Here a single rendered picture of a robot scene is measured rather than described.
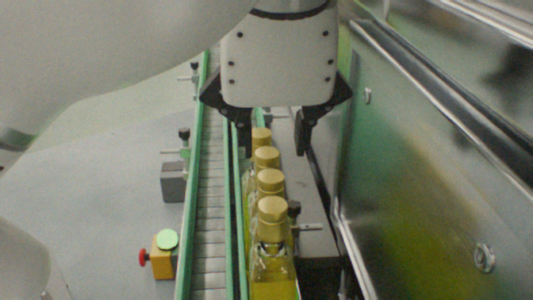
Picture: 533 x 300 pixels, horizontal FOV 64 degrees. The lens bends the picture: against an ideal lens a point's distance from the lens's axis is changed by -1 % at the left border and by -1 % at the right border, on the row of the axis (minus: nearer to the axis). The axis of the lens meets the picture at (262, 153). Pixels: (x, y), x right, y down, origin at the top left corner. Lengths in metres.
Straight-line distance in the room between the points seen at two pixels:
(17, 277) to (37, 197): 1.08
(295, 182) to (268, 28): 0.71
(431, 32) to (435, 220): 0.16
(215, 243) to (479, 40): 0.65
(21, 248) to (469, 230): 0.30
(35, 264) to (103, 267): 0.78
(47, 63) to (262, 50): 0.19
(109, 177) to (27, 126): 1.11
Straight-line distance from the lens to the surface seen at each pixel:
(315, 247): 0.86
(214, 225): 0.90
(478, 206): 0.34
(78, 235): 1.16
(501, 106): 0.32
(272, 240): 0.50
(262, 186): 0.53
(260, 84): 0.37
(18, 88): 0.22
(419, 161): 0.42
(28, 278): 0.27
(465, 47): 0.36
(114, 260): 1.06
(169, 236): 0.93
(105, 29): 0.19
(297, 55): 0.36
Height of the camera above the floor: 1.46
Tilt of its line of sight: 31 degrees down
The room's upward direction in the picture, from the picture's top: straight up
